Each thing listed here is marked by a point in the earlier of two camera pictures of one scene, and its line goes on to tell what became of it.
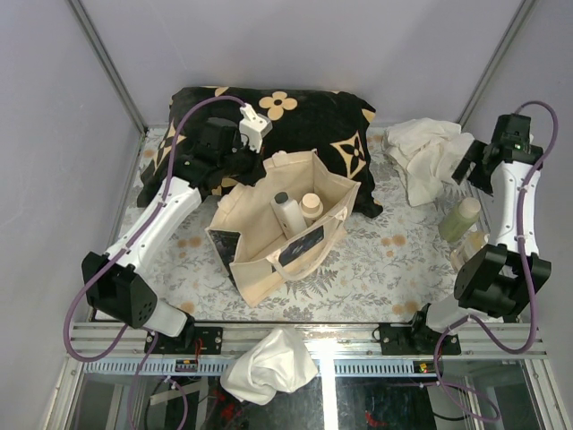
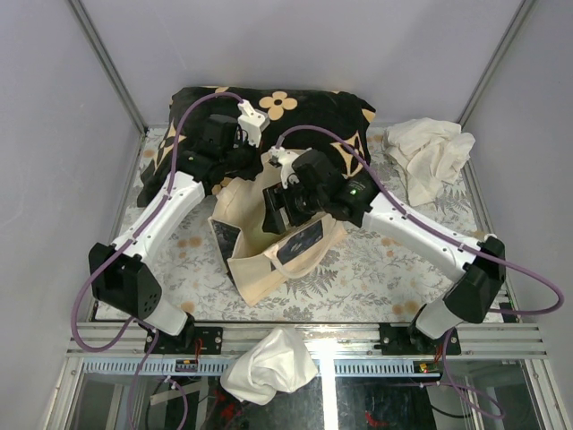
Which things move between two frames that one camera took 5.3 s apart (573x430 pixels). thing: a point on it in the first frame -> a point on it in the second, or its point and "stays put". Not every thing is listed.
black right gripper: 474,155 -> 275,198
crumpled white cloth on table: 428,151 stays put
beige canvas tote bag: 287,222 stays put
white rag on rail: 277,362 stays put
